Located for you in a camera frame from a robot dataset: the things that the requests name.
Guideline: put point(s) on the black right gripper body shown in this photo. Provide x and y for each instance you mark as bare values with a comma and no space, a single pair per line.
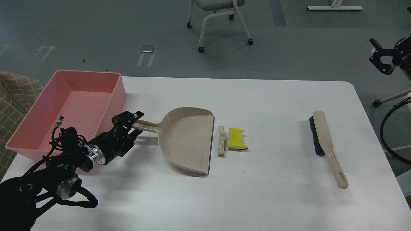
403,57

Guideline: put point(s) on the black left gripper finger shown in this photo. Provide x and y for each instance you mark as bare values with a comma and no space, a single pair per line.
126,119
133,135

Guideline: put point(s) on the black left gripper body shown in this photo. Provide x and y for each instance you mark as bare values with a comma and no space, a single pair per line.
109,145

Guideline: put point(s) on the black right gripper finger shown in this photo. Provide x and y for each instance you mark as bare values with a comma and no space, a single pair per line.
379,52

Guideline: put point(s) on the beige plastic dustpan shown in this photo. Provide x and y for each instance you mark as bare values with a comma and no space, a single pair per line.
185,137

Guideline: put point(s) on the toast bread slice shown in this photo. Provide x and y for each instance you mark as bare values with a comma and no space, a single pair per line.
221,141

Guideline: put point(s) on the beige hand brush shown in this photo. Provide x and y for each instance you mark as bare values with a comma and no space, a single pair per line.
323,146

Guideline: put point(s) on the yellow sponge piece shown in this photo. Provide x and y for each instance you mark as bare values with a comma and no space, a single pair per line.
235,139

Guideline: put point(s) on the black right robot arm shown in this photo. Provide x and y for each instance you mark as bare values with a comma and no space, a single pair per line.
386,60

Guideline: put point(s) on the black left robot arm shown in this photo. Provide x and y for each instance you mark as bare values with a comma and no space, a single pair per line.
53,180

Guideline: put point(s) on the pink plastic bin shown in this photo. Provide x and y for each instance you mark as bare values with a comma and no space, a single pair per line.
86,100

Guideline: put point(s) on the white caster leg base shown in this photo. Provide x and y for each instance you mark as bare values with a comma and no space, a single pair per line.
379,102

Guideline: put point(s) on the grey floor outlet plate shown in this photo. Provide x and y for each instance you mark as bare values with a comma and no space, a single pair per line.
147,48

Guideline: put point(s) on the white desk foot bar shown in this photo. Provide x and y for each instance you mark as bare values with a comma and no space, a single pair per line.
335,5

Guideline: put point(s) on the beige checkered cloth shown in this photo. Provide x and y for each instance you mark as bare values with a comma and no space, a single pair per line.
18,93

